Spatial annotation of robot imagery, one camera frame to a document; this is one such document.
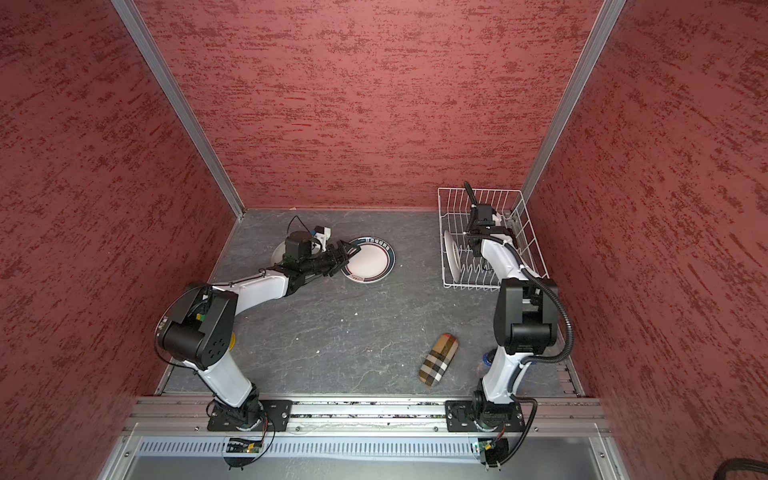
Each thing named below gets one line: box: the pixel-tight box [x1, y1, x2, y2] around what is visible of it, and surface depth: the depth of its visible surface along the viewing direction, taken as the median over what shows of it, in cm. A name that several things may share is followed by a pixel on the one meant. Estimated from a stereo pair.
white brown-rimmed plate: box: [271, 240, 286, 265], surface depth 108 cm
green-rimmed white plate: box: [340, 236, 396, 284], surface depth 105 cm
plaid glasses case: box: [419, 333, 459, 387], surface depth 82 cm
